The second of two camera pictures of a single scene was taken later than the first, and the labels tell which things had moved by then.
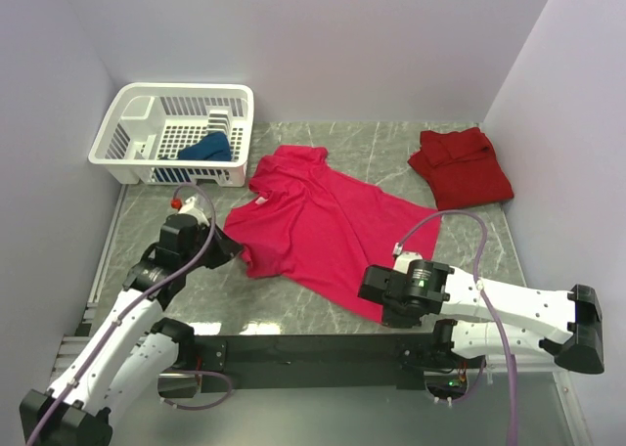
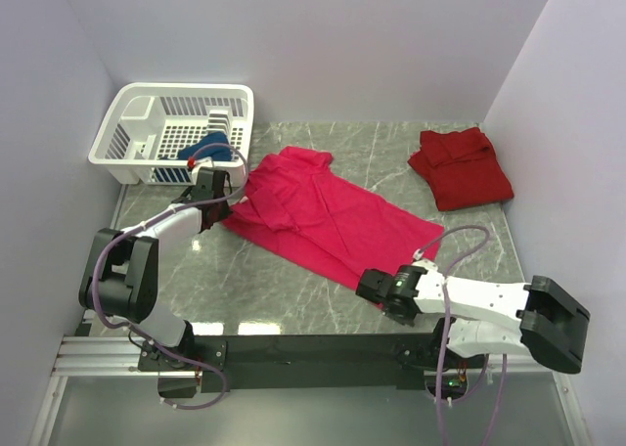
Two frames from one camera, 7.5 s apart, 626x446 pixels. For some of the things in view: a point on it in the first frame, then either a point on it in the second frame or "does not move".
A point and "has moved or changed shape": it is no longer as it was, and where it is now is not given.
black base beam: x=322 y=363 does not move
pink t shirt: x=315 y=224 has moved or changed shape
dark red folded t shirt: x=462 y=168 does not move
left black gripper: x=202 y=229 → x=225 y=210
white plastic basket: x=178 y=133 does not move
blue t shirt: x=214 y=147 does not move
